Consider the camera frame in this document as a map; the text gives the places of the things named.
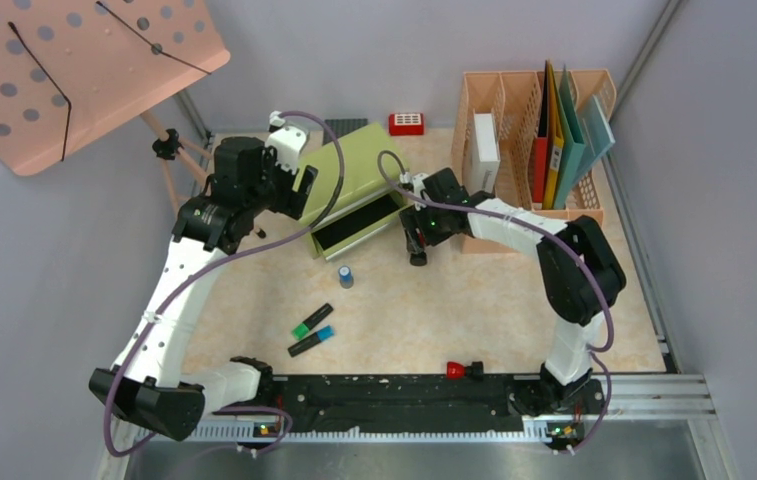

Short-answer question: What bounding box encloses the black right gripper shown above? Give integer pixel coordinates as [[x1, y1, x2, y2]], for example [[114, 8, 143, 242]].
[[400, 198, 455, 254]]

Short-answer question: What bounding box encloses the red and black dumbbell toy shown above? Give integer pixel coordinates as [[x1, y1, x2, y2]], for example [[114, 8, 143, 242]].
[[408, 249, 428, 267]]

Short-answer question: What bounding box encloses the green metal drawer cabinet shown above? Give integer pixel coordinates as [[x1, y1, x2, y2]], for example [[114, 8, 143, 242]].
[[299, 122, 406, 261]]

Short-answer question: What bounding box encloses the white paper booklet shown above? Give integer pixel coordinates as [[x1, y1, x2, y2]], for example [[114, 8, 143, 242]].
[[464, 113, 501, 193]]

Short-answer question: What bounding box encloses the small blue glue bottle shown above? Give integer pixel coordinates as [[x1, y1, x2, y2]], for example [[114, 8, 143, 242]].
[[338, 265, 354, 289]]

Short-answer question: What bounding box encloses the yellow plastic clip folder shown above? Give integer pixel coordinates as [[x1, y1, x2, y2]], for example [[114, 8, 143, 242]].
[[542, 60, 564, 210]]

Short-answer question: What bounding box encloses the red black dumbbell half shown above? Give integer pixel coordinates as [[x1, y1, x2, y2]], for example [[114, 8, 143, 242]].
[[445, 361, 485, 381]]

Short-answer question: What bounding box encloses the teal plastic folder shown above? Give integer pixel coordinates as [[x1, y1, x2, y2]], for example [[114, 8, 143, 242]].
[[553, 67, 586, 209]]

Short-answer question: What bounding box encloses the light blue hardcover book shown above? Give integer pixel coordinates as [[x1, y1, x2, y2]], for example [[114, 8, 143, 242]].
[[573, 94, 616, 186]]

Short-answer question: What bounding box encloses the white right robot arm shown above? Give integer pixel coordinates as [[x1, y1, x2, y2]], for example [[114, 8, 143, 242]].
[[396, 168, 626, 415]]

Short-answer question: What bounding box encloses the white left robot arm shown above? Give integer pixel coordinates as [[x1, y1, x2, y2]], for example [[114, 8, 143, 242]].
[[89, 130, 318, 441]]

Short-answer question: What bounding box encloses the gray lego baseplate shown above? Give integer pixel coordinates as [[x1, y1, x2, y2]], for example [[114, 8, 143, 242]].
[[324, 118, 369, 139]]

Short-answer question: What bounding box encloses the red small box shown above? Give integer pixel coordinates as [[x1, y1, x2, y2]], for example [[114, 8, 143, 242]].
[[388, 112, 426, 136]]

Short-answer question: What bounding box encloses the beige plastic file organizer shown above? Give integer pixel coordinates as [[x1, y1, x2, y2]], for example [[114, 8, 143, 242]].
[[451, 71, 623, 239]]

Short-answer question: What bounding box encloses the red folder in organizer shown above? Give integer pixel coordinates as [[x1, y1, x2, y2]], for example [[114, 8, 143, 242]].
[[531, 60, 551, 208]]

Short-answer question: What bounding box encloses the black blue highlighter marker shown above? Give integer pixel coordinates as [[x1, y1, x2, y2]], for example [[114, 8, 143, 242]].
[[288, 326, 335, 358]]

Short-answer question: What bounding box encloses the black green highlighter marker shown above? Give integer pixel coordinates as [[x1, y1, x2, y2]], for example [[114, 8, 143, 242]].
[[291, 303, 334, 341]]

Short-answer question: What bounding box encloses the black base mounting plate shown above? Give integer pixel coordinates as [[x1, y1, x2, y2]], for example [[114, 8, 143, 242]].
[[248, 374, 604, 434]]

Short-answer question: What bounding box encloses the pink music stand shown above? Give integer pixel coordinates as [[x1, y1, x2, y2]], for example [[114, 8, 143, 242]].
[[0, 1, 231, 177]]

